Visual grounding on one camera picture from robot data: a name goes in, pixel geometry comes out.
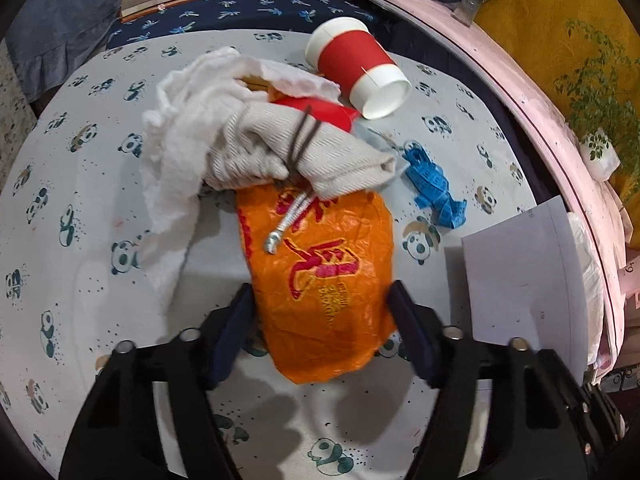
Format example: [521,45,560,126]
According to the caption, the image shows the orange plastic bag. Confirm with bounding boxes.
[235,182,401,386]

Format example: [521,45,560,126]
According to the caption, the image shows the navy dragonfly print cloth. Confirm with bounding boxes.
[105,0,401,51]

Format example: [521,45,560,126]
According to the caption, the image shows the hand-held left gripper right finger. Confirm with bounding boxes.
[387,280,593,480]

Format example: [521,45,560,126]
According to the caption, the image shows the green plant in white pot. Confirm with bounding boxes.
[552,20,633,181]

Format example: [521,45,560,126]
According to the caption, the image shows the white paper tissue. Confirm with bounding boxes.
[140,46,343,311]

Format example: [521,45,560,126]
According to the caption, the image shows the red and white paper cup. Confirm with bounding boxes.
[305,16,412,121]

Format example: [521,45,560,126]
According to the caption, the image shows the blue measuring tape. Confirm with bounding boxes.
[400,142,468,228]

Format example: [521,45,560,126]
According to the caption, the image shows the pink cloth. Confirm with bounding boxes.
[312,0,640,376]

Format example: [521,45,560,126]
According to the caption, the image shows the blue-grey cloth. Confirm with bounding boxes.
[5,0,123,103]

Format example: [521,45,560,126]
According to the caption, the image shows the dark brown hair tie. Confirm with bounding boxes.
[285,105,323,181]

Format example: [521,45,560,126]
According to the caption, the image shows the red packet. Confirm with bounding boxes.
[272,96,361,133]

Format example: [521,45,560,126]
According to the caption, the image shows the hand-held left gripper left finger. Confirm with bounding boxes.
[60,282,258,480]

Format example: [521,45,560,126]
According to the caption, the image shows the yellow cloth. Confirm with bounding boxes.
[472,0,640,201]

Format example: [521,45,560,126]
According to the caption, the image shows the white paper sheet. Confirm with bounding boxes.
[460,196,593,386]

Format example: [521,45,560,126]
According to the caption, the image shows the panda print sheet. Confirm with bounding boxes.
[0,30,541,480]

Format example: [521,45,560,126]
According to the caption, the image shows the silver braided cord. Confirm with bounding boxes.
[260,192,313,255]

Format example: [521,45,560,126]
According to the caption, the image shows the beige knitted cloth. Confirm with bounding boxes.
[202,102,398,201]

